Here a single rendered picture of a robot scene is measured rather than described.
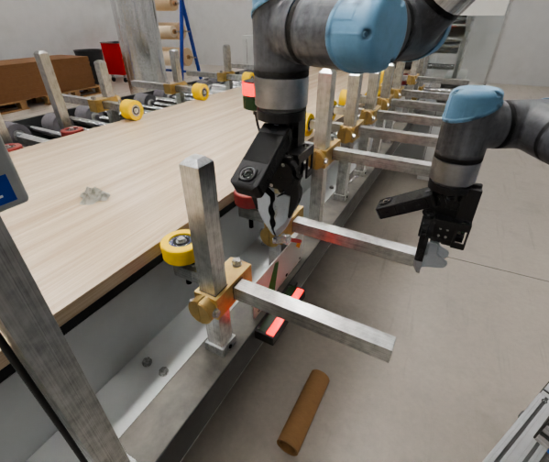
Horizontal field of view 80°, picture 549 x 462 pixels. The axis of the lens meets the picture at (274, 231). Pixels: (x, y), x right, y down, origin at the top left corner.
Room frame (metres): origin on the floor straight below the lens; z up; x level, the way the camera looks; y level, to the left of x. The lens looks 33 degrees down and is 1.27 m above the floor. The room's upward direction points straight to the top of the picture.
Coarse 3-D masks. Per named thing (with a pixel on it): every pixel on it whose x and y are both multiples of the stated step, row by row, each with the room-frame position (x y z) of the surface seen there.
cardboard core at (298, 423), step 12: (312, 372) 0.80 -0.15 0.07; (312, 384) 0.74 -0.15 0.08; (324, 384) 0.75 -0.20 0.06; (300, 396) 0.70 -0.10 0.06; (312, 396) 0.69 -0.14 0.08; (300, 408) 0.64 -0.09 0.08; (312, 408) 0.65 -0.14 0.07; (288, 420) 0.61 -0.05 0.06; (300, 420) 0.60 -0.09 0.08; (312, 420) 0.62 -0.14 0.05; (288, 432) 0.56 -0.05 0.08; (300, 432) 0.57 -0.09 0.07; (288, 444) 0.56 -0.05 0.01; (300, 444) 0.53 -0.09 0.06
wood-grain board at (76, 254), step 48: (240, 96) 1.91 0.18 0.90; (336, 96) 1.91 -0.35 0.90; (48, 144) 1.11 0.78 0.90; (96, 144) 1.11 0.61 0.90; (144, 144) 1.11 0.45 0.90; (192, 144) 1.11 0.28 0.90; (240, 144) 1.11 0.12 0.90; (48, 192) 0.74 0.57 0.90; (144, 192) 0.74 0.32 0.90; (48, 240) 0.53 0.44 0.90; (96, 240) 0.53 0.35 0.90; (144, 240) 0.53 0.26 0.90; (48, 288) 0.39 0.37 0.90; (96, 288) 0.40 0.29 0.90
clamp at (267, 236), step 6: (300, 210) 0.71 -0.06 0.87; (294, 216) 0.68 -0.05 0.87; (264, 228) 0.63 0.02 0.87; (288, 228) 0.65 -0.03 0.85; (264, 234) 0.62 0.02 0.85; (270, 234) 0.62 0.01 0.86; (264, 240) 0.62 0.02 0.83; (270, 240) 0.62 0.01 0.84; (270, 246) 0.62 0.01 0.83; (276, 246) 0.61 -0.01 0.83
